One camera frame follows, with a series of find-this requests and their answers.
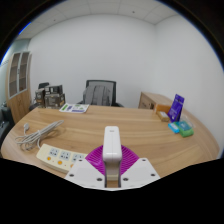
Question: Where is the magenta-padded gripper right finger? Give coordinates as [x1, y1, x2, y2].
[118, 144, 161, 190]

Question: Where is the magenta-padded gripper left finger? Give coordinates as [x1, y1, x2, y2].
[64, 145, 108, 190]

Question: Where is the white charger block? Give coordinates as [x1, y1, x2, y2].
[102, 125, 122, 183]

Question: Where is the cream power strip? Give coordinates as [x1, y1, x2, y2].
[35, 143, 88, 174]

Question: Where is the small blue box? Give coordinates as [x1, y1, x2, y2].
[167, 121, 181, 134]

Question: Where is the small tan box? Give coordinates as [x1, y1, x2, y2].
[156, 110, 171, 123]

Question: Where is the green and white leaflet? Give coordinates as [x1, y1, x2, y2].
[59, 103, 90, 114]

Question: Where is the teal pack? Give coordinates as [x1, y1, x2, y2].
[175, 120, 193, 132]

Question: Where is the orange box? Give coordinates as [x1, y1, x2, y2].
[153, 104, 173, 116]

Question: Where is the low wooden side cabinet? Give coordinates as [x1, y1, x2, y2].
[137, 91, 174, 111]

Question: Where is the purple standing pouch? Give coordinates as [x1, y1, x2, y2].
[167, 93, 185, 123]

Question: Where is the grey backpack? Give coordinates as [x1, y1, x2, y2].
[83, 85, 112, 107]

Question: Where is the large dark cardboard box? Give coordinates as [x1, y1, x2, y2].
[44, 84, 66, 109]

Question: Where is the black mesh office chair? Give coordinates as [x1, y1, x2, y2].
[77, 79, 124, 108]

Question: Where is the black leather armchair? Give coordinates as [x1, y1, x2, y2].
[0, 104, 16, 148]

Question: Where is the small black chair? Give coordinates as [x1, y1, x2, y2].
[37, 82, 50, 91]

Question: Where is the wooden glass-door cabinet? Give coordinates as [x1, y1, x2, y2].
[5, 50, 33, 124]

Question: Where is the white power strip cable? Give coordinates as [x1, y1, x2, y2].
[14, 119, 65, 152]

